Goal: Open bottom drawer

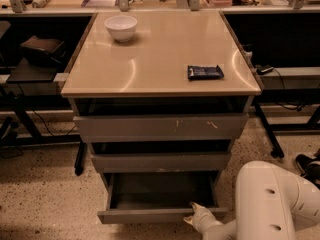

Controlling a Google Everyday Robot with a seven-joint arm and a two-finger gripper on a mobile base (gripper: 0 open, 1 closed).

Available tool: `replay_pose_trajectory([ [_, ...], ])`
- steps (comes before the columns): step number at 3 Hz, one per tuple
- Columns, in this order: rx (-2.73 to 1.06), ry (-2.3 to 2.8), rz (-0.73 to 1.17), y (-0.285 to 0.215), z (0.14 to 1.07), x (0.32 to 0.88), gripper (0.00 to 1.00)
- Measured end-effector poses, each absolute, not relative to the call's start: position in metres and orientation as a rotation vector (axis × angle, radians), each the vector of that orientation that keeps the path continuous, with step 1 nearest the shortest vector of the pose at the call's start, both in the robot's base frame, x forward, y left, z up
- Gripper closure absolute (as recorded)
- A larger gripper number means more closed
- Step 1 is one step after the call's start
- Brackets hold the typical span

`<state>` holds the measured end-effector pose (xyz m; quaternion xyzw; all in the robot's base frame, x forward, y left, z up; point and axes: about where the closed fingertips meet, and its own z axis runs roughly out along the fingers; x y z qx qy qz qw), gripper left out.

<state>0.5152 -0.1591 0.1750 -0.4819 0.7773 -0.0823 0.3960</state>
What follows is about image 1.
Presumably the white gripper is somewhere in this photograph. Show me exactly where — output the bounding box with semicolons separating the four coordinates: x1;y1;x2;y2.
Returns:
183;202;221;234

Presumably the grey bottom drawer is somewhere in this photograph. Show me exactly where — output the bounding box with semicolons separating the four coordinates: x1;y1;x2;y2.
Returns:
98;171;228;224

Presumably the grey drawer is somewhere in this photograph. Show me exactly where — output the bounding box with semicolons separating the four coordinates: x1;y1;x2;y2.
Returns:
98;171;228;224
74;113;248;143
91;152;231;173

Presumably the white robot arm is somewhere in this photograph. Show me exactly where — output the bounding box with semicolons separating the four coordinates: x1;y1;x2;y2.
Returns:
184;161;320;240

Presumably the grey middle drawer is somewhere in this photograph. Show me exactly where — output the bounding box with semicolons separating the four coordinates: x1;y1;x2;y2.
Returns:
91;152;231;173

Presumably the grey drawer cabinet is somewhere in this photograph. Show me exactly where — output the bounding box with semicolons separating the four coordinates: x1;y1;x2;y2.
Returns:
60;10;263;185

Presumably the grey top drawer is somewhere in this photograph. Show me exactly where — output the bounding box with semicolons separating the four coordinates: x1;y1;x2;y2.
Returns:
74;113;248;143

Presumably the black table leg right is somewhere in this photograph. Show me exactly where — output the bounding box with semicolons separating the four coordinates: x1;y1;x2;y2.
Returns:
254;103;284;158

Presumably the black table leg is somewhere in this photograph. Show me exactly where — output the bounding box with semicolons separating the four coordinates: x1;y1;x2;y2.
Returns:
254;103;284;158
74;142;86;176

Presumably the black table leg left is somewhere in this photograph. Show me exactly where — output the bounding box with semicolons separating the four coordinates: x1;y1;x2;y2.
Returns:
74;142;86;176

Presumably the black sneaker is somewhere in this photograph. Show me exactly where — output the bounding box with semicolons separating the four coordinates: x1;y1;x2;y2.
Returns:
295;149;320;189

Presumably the dark blue snack packet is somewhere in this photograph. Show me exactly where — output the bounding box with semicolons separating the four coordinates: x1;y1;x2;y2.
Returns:
187;65;224;80

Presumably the black power adapter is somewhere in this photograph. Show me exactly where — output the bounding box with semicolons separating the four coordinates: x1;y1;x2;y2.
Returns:
256;65;273;75

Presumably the white ceramic bowl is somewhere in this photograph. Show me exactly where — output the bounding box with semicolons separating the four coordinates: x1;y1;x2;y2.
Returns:
104;15;138;42

